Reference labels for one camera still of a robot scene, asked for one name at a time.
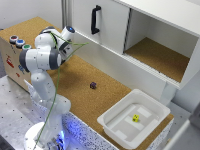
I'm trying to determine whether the purple block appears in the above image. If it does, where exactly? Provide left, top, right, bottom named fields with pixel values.
left=89, top=82, right=98, bottom=90

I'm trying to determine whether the red button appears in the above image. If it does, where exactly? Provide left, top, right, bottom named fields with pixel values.
left=9, top=34, right=20, bottom=45

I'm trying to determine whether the white cabinet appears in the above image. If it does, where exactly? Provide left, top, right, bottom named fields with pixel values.
left=68, top=0, right=200, bottom=108

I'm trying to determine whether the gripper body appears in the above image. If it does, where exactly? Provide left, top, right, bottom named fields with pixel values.
left=58, top=39, right=74, bottom=63

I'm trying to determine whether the black door handle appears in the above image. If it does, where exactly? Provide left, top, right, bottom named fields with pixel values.
left=90, top=4, right=102, bottom=36

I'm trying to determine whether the white plastic box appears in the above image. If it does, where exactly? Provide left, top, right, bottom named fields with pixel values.
left=96, top=88, right=172, bottom=150

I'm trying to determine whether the white sliding door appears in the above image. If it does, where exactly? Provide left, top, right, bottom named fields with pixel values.
left=72, top=0, right=131, bottom=56

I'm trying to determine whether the green button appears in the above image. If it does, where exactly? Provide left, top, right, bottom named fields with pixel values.
left=21, top=43, right=33, bottom=52

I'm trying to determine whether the yellow block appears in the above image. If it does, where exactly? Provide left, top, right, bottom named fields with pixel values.
left=132, top=114, right=140, bottom=123

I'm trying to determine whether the green cable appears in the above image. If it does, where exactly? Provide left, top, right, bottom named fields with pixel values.
left=32, top=30, right=90, bottom=150

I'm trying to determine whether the blue button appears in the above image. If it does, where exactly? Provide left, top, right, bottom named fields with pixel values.
left=15, top=38, right=26, bottom=48

